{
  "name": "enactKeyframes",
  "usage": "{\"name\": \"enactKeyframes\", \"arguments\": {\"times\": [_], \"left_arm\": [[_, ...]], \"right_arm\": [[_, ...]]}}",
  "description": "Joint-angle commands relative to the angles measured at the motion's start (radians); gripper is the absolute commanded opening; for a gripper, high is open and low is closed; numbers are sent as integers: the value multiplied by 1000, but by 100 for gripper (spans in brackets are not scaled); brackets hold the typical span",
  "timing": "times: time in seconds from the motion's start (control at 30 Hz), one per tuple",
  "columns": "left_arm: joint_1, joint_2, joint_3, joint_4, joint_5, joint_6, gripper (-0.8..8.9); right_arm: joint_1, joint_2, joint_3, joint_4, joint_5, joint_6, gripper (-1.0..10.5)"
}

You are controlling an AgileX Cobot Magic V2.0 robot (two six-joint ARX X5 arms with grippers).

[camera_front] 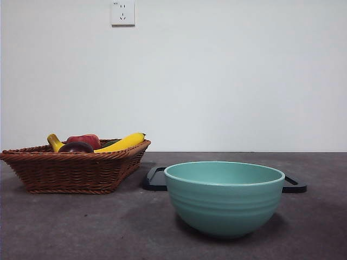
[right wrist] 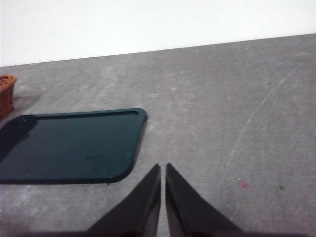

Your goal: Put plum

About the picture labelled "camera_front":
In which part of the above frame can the teal ribbed bowl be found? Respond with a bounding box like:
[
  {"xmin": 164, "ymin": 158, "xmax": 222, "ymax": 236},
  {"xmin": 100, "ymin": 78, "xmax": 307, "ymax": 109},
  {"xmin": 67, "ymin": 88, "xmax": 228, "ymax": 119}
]
[{"xmin": 163, "ymin": 160, "xmax": 286, "ymax": 239}]

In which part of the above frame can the black rectangular tray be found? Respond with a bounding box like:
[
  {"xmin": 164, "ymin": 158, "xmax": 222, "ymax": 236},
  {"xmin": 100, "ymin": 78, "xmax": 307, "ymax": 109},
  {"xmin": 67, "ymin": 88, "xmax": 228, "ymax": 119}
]
[{"xmin": 143, "ymin": 166, "xmax": 308, "ymax": 193}]

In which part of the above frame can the white wall socket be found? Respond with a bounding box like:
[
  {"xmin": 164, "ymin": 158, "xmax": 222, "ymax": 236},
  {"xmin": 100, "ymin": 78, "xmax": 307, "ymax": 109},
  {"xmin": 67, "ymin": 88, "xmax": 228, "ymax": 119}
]
[{"xmin": 111, "ymin": 1, "xmax": 136, "ymax": 27}]

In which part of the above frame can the brown wicker basket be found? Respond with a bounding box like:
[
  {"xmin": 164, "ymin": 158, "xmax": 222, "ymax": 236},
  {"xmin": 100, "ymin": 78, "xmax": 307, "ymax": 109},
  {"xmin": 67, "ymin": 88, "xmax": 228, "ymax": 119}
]
[{"xmin": 0, "ymin": 138, "xmax": 152, "ymax": 194}]

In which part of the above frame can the dark purple plum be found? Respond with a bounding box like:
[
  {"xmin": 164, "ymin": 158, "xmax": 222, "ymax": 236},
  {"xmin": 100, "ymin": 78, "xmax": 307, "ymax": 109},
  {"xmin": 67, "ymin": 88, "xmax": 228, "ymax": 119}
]
[{"xmin": 57, "ymin": 141, "xmax": 95, "ymax": 154}]

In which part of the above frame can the yellow banana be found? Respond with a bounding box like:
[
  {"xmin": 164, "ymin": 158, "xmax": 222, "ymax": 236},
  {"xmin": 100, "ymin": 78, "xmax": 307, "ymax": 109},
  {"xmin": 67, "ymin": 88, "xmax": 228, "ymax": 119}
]
[{"xmin": 47, "ymin": 132, "xmax": 147, "ymax": 153}]

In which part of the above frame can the red apple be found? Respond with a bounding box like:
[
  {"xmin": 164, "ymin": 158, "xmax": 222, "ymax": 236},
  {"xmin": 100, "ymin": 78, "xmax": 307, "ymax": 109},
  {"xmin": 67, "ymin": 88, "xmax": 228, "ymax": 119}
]
[{"xmin": 66, "ymin": 134, "xmax": 101, "ymax": 151}]

